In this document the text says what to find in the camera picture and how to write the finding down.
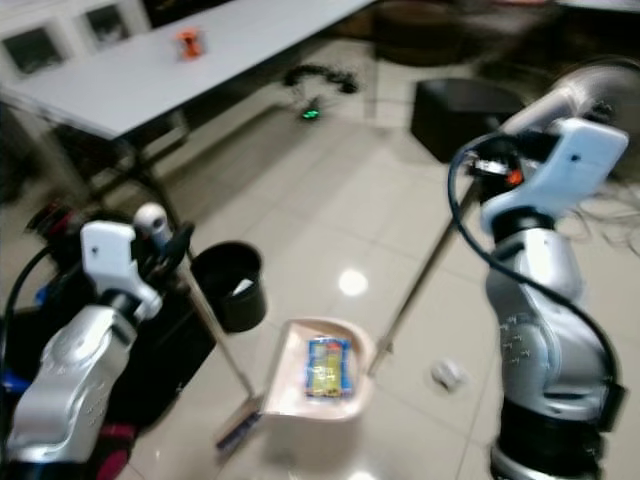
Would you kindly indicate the blue yellow snack packet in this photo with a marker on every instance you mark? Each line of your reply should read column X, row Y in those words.
column 329, row 368

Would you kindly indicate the white glass-door cabinet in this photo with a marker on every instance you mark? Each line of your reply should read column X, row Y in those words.
column 60, row 35

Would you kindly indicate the crumpled white paper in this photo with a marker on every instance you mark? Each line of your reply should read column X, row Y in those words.
column 448, row 375

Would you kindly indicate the grey round fan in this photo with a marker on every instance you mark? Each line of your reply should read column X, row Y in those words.
column 605, row 90

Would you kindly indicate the white folding table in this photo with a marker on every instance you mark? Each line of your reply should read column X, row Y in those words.
column 190, row 85

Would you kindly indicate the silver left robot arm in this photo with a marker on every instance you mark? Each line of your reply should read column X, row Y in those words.
column 75, row 375

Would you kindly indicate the black bag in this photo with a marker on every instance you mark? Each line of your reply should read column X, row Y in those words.
column 180, row 350

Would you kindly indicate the small orange object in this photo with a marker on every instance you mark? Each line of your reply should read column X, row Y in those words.
column 190, row 44

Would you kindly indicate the black square ottoman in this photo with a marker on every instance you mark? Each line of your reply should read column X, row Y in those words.
column 465, row 118

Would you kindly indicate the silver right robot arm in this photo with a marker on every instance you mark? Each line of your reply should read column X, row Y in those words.
column 545, row 320

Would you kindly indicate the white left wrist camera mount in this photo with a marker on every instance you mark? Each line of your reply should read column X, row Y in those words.
column 108, row 255

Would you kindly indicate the black waste bin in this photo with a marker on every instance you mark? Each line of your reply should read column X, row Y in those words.
column 232, row 290

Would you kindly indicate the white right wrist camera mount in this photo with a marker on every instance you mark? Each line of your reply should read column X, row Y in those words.
column 570, row 165

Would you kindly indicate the blue object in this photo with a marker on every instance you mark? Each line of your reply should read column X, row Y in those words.
column 15, row 380

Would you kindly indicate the dark sofa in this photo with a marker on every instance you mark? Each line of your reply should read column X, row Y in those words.
column 460, row 30

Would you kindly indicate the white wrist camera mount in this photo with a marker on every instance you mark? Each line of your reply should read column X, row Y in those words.
column 570, row 165
column 108, row 255

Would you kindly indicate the broom with white knob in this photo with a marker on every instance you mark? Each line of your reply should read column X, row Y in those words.
column 230, row 350

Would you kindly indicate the small green-lit device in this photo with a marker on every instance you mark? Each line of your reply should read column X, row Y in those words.
column 309, row 113

